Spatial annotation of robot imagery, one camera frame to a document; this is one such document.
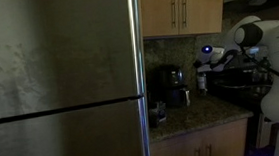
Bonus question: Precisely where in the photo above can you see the metal upper cabinet handle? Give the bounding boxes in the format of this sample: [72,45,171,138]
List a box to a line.
[180,0,191,29]
[169,0,179,29]

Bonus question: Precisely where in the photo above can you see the metal cabinet handle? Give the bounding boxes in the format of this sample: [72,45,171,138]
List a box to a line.
[204,144,213,156]
[169,0,179,29]
[193,146,202,156]
[180,0,191,29]

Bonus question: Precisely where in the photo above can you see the black stove with knobs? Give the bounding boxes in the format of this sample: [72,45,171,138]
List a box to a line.
[205,51,279,153]

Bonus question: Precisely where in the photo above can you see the clear bottle with white label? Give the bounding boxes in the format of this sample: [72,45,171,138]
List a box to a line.
[196,71,209,96]

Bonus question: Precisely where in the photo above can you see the wooden lower cabinet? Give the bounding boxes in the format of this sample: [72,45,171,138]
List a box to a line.
[148,117,253,156]

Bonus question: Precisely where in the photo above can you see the stainless steel refrigerator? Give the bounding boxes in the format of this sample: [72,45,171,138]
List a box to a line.
[0,0,153,156]

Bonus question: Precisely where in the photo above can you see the metal lower cabinet handle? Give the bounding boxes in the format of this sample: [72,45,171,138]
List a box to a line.
[204,144,213,156]
[193,146,202,156]

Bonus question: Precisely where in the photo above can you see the wooden upper cabinet door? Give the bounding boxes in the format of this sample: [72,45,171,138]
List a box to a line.
[177,0,229,37]
[139,0,183,39]

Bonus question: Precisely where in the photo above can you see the small dark box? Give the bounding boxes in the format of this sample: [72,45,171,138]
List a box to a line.
[147,100,168,128]

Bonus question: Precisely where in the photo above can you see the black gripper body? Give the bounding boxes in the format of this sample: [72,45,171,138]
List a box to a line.
[192,57,220,74]

